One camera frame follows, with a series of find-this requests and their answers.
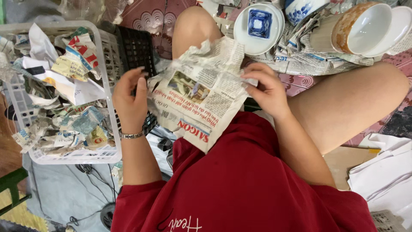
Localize spread newspaper sheets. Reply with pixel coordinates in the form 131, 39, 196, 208
200, 0, 412, 77

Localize brown rimmed white bowl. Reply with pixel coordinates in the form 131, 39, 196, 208
331, 1, 393, 55

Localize person's leg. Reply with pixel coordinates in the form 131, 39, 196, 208
172, 6, 223, 61
286, 61, 410, 156

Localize person's red shirt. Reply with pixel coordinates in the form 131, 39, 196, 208
110, 111, 378, 232

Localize person's left leg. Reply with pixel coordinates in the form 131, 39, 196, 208
172, 6, 223, 61

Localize black cables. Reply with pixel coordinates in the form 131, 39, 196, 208
66, 164, 118, 227

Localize black round fan base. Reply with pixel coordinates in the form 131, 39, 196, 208
99, 202, 116, 231

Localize white plastic basket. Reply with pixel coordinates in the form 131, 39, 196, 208
0, 21, 123, 165

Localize black clip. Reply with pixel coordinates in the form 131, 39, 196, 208
157, 138, 174, 152

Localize stack of white paper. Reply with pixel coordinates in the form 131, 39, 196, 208
347, 133, 412, 230

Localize white lattice basket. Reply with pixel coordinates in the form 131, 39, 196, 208
370, 210, 410, 232

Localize white round plate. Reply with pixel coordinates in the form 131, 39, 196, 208
233, 2, 286, 56

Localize brown cardboard sheet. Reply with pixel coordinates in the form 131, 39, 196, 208
323, 146, 382, 191

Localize newspaper wrapped dish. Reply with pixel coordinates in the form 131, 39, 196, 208
309, 14, 339, 54

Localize silver wrist bracelet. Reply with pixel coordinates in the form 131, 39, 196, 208
119, 128, 146, 140

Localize person's right leg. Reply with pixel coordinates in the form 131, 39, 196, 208
286, 61, 410, 156

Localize person's right hand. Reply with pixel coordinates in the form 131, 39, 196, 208
240, 63, 292, 122

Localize newspaper sheet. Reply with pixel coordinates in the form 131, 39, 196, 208
146, 36, 259, 154

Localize blue and white bowl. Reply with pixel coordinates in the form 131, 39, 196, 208
285, 0, 331, 26

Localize clear plastic bag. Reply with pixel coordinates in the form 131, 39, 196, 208
57, 0, 131, 26

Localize grey tarp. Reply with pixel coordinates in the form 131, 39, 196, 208
22, 124, 177, 232

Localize plain white bowl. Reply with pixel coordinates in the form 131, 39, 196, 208
362, 5, 412, 58

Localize small blue square dish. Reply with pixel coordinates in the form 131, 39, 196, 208
247, 8, 274, 39

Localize person's left hand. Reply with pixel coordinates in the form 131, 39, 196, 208
112, 66, 149, 133

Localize green stool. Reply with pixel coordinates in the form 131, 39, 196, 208
0, 167, 32, 217

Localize heap of crumpled paper scraps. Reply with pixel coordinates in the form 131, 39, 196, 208
0, 23, 117, 154

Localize black plastic basket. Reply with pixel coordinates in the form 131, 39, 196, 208
114, 25, 159, 136

